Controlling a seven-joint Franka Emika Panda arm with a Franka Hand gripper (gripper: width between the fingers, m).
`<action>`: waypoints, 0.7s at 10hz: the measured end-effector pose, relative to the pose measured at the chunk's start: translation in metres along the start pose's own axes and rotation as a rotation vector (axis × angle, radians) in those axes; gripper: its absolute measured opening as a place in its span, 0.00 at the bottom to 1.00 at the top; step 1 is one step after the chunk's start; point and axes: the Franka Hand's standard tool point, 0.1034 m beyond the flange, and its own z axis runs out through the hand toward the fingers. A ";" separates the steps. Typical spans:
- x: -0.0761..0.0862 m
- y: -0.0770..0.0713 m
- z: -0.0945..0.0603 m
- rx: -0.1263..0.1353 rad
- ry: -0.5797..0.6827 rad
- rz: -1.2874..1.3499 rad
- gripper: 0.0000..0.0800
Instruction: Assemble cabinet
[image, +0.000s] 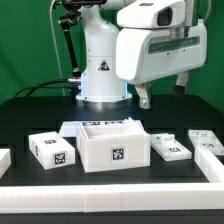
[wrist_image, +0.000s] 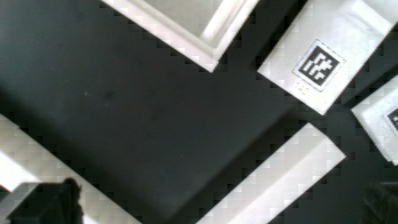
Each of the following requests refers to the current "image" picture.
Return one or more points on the white door panel with knob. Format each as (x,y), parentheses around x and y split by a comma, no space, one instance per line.
(169,148)

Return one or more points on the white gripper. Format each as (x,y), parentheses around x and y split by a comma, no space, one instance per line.
(146,55)

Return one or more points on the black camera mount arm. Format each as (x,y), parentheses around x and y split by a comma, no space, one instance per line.
(72,18)

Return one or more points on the white fence bar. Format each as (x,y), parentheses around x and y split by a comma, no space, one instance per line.
(111,198)
(209,164)

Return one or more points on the white cabinet top block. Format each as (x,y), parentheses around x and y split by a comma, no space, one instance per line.
(51,150)

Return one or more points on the white right fence bar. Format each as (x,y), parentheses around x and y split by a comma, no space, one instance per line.
(209,164)

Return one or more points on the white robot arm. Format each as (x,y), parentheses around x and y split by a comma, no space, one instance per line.
(100,86)

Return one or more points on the white cabinet body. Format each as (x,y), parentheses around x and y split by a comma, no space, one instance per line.
(112,146)

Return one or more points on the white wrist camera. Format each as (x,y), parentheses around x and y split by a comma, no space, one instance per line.
(152,14)

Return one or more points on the white front fence bar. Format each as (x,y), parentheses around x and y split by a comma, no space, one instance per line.
(111,198)

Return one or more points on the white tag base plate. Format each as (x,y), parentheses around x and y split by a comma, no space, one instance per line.
(68,129)

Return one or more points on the white left fence block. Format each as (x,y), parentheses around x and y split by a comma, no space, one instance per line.
(5,160)

